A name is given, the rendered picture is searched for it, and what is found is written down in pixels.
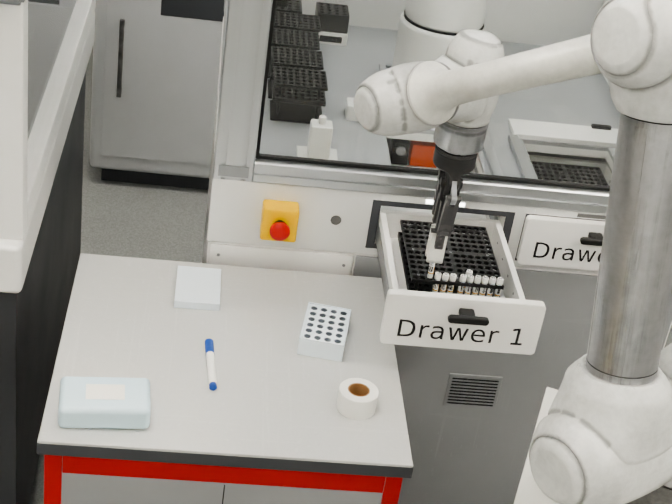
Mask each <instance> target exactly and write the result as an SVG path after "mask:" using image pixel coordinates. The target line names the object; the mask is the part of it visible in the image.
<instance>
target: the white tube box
mask: <svg viewBox="0 0 672 504"><path fill-rule="evenodd" d="M350 316H351V309H347V308H342V307H336V306H330V305H325V304H319V303H313V302H308V306H307V310H306V314H305V317H304V321H303V325H302V329H301V333H300V337H299V343H298V350H297V354H299V355H305V356H310V357H316V358H322V359H327V360H333V361H338V362H342V357H343V352H344V347H345V342H346V337H347V332H348V327H349V322H350Z"/></svg>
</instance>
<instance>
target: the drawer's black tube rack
mask: <svg viewBox="0 0 672 504"><path fill-rule="evenodd" d="M403 223H405V224H403ZM417 224H418V225H417ZM431 224H434V223H433V222H424V221H413V220H401V219H400V225H401V230H402V232H398V242H399V247H400V253H401V258H402V264H403V269H404V275H405V280H406V285H407V290H413V291H425V292H432V288H433V284H429V283H417V282H411V277H410V276H411V274H417V275H427V274H428V268H429V263H428V262H426V259H427V257H426V256H425V252H426V248H427V243H428V238H429V233H430V228H431ZM425 225H426V226H425ZM411 228H412V229H411ZM461 228H462V229H461ZM419 229H420V230H419ZM482 230H484V231H482ZM455 232H457V233H455ZM464 233H465V234H464ZM469 233H470V234H469ZM484 239H486V240H484ZM487 244H488V245H487ZM488 253H489V254H488ZM468 269H470V270H472V271H473V274H472V275H473V276H474V279H475V276H476V275H479V276H481V277H483V276H488V277H489V280H490V277H492V276H493V277H496V281H497V278H498V277H501V275H500V272H499V269H498V265H497V262H496V259H495V255H494V252H493V249H492V245H491V242H490V239H489V236H488V232H487V229H486V227H481V226H469V225H458V224H454V225H453V229H452V232H451V236H448V239H447V244H446V248H445V253H444V258H443V263H442V264H440V263H436V264H435V268H434V273H433V276H435V273H436V272H440V273H441V274H442V275H441V277H442V276H443V273H448V274H449V277H450V274H451V273H455V274H456V275H457V277H456V279H457V282H458V278H460V275H461V274H465V275H466V271H467V270H468ZM497 275H498V276H497Z"/></svg>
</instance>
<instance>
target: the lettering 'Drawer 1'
mask: <svg viewBox="0 0 672 504"><path fill-rule="evenodd" d="M402 321H403V322H410V323H411V324H412V326H413V328H412V331H411V332H410V333H409V334H400V332H401V327H402ZM425 327H430V326H429V325H426V326H424V327H423V325H421V328H420V333H419V338H421V335H422V331H423V329H424V328H425ZM433 328H440V329H441V331H433V332H432V333H431V334H430V337H431V338H432V339H438V338H440V339H442V338H443V333H444V329H443V327H441V326H434V327H433ZM449 330H450V340H454V338H455V336H456V334H457V333H458V331H459V339H460V341H463V339H464V337H465V335H466V334H467V332H468V330H469V329H466V331H465V332H464V334H463V336H462V338H461V328H457V330H456V332H455V334H454V336H452V327H449ZM414 331H415V323H414V322H413V321H410V320H404V319H400V323H399V328H398V333H397V336H410V335H412V334H413V333H414ZM477 331H481V332H482V333H483V335H476V334H475V332H477ZM513 331H518V332H517V336H516V340H515V343H510V345H522V343H518V339H519V335H520V331H521V329H513ZM499 332H500V331H494V332H493V331H491V332H490V337H489V341H488V343H491V339H492V335H493V334H494V333H499ZM434 333H441V335H440V336H439V337H433V334H434ZM474 336H479V337H485V332H484V331H483V330H481V329H477V330H475V331H473V332H472V334H471V339H472V341H474V342H483V340H480V341H478V340H475V339H474Z"/></svg>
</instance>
